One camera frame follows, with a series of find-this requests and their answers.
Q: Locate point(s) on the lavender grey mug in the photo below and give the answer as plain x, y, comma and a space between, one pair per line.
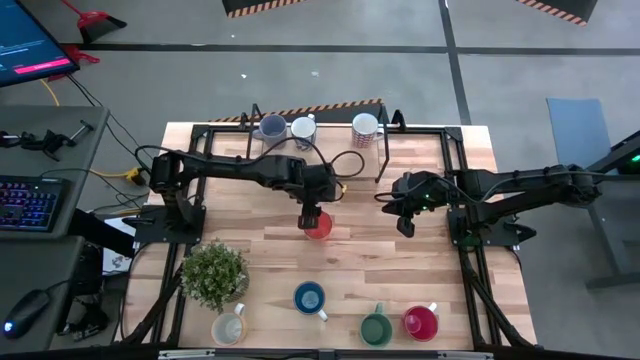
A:
272, 127

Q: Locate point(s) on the green potted plant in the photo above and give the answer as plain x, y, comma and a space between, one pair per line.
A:
212, 275

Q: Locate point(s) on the grey desk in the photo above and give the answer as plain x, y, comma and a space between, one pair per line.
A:
30, 265
30, 112

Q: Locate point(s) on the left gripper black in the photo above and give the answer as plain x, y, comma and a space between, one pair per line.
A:
320, 185

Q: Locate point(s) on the red and black broom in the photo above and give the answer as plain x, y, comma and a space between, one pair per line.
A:
102, 27

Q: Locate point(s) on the blue rectangular chair seat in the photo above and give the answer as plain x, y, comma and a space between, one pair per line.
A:
577, 130

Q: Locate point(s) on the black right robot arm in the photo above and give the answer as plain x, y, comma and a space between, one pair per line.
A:
525, 182

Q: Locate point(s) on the pale yellow textured mug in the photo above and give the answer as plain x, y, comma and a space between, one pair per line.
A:
227, 330

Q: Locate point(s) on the green mug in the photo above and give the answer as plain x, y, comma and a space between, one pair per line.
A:
376, 331

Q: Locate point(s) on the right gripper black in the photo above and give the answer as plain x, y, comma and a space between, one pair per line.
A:
420, 192

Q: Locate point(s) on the computer monitor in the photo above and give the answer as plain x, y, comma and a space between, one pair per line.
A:
30, 45

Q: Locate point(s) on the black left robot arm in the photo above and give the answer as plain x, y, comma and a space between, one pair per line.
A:
225, 167

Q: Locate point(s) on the blue and white striped mug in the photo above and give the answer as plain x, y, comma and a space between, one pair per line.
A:
309, 298

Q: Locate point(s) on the black hazard striped mat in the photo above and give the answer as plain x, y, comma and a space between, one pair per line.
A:
250, 5
340, 112
575, 7

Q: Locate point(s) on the orange mug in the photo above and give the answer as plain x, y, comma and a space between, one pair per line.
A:
322, 231

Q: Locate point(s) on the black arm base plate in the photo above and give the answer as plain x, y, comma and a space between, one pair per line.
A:
150, 230
500, 235

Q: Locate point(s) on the black desk leg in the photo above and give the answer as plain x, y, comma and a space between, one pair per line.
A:
100, 232

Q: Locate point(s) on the black computer mouse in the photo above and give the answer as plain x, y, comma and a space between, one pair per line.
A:
25, 312

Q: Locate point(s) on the red dustpan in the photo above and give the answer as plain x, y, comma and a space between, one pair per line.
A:
80, 54

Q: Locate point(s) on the white printed paper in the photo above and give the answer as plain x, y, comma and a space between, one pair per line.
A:
117, 260

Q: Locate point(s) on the backlit black keyboard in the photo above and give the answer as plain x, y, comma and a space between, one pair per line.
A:
30, 205

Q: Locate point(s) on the red white lattice pattern mug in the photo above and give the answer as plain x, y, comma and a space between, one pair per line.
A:
365, 127

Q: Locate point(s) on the black aluminium rig frame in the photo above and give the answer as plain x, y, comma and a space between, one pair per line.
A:
200, 131

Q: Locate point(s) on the white mug blue leaf print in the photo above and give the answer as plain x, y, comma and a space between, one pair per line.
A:
303, 129

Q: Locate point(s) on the black clamp tool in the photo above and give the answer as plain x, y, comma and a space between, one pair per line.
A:
47, 142

